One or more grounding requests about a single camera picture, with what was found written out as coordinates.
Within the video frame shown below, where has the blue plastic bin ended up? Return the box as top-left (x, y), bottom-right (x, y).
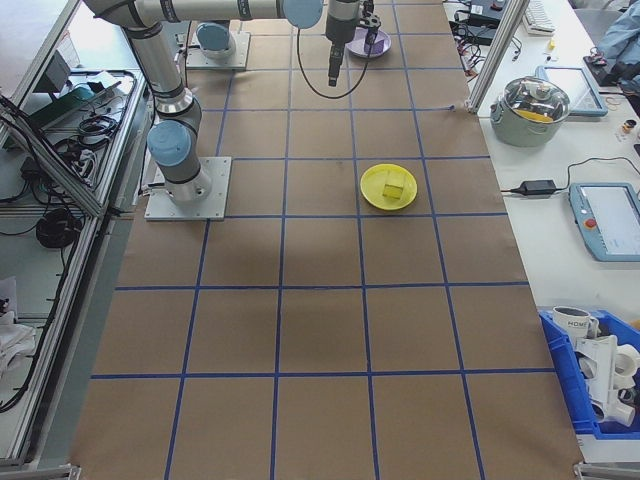
top-left (538, 308), bottom-right (640, 442)

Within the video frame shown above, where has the purple plate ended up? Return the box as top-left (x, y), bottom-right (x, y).
top-left (345, 25), bottom-right (394, 59)

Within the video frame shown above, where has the yellow foam block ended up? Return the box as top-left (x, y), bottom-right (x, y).
top-left (382, 172), bottom-right (406, 201)

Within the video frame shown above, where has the silver cooking pot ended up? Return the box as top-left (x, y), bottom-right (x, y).
top-left (489, 75), bottom-right (571, 148)

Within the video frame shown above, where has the black coiled cable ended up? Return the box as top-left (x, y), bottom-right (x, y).
top-left (34, 207), bottom-right (84, 250)

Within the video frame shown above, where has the black cable bundle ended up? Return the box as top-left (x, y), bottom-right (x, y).
top-left (52, 113), bottom-right (124, 169)

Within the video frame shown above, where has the metal V-shaped frame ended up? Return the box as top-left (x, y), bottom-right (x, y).
top-left (0, 0), bottom-right (151, 469)

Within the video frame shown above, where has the glass pot lid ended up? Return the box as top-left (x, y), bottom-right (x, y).
top-left (502, 75), bottom-right (571, 125)

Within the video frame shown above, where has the yellow plate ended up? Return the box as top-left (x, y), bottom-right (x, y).
top-left (359, 163), bottom-right (419, 213)

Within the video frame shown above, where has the flat black power brick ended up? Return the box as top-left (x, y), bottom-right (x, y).
top-left (451, 22), bottom-right (495, 46)

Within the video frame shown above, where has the white cloth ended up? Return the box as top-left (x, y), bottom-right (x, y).
top-left (0, 277), bottom-right (39, 386)

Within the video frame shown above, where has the black computer box with label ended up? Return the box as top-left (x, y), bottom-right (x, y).
top-left (467, 0), bottom-right (507, 29)

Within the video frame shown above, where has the black adapter cable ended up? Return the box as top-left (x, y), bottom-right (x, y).
top-left (501, 156), bottom-right (640, 194)

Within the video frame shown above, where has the aluminium profile post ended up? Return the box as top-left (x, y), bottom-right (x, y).
top-left (466, 0), bottom-right (525, 115)

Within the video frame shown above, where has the blue teach pendant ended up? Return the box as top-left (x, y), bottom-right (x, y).
top-left (535, 64), bottom-right (610, 119)
top-left (567, 181), bottom-right (640, 262)

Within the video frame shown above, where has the white PVC pipe fitting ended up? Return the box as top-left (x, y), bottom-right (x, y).
top-left (573, 333), bottom-right (640, 427)

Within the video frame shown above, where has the aluminium profile bar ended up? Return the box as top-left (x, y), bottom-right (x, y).
top-left (0, 462), bottom-right (81, 480)
top-left (572, 460), bottom-right (640, 480)

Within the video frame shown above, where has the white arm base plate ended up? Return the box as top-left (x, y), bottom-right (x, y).
top-left (185, 32), bottom-right (251, 71)
top-left (143, 156), bottom-right (234, 222)

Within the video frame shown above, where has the grey box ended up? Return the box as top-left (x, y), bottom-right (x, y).
top-left (34, 49), bottom-right (75, 94)

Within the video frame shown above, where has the green board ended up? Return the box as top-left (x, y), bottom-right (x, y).
top-left (27, 82), bottom-right (109, 129)

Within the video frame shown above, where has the black power adapter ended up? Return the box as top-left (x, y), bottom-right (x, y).
top-left (519, 179), bottom-right (559, 196)

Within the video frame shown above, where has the white keyboard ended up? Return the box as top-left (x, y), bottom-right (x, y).
top-left (522, 0), bottom-right (557, 36)

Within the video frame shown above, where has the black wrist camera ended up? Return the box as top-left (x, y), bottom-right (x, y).
top-left (360, 0), bottom-right (383, 45)

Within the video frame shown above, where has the white paper sheet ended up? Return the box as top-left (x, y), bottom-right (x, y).
top-left (88, 71), bottom-right (121, 94)

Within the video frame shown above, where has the white mug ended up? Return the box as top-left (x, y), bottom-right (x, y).
top-left (551, 305), bottom-right (600, 347)

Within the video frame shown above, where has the blue garment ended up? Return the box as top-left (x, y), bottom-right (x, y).
top-left (597, 7), bottom-right (640, 69)

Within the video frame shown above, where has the black looping wrist cable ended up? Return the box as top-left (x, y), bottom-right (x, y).
top-left (296, 24), bottom-right (374, 100)

